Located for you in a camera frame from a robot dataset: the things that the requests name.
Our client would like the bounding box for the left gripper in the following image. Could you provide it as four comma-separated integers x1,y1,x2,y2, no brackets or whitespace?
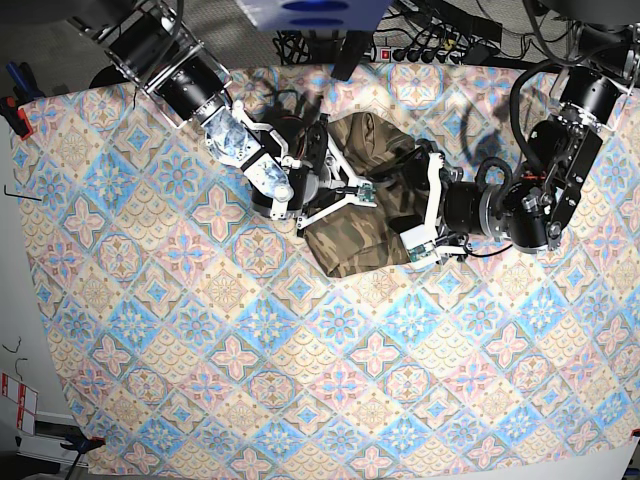
399,149,493,265

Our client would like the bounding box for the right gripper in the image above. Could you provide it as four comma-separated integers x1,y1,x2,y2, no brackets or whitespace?
294,124,376,233

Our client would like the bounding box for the camouflage T-shirt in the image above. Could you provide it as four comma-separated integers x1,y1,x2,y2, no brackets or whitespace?
304,112,436,278

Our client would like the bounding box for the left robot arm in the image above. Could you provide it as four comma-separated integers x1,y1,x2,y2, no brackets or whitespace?
389,1,639,263

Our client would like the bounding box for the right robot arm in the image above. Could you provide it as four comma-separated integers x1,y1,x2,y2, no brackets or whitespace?
68,1,376,231

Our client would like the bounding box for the white power strip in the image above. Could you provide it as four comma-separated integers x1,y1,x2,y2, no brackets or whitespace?
362,46,462,65

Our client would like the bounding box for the patterned tile tablecloth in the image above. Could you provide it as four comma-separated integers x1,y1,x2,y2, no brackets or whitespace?
2,85,639,479

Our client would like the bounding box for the red black clamp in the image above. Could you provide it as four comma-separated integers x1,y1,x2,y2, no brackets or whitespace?
0,97,33,140

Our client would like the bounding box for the black allen key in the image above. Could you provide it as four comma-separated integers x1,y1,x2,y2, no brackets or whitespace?
3,184,43,203

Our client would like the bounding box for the black orange clamp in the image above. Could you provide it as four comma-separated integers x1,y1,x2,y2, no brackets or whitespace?
60,435,106,455

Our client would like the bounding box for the white red labelled box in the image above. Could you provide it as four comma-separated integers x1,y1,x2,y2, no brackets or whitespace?
1,372,38,436

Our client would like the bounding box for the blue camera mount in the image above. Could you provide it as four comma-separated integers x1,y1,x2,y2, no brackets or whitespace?
236,0,391,31

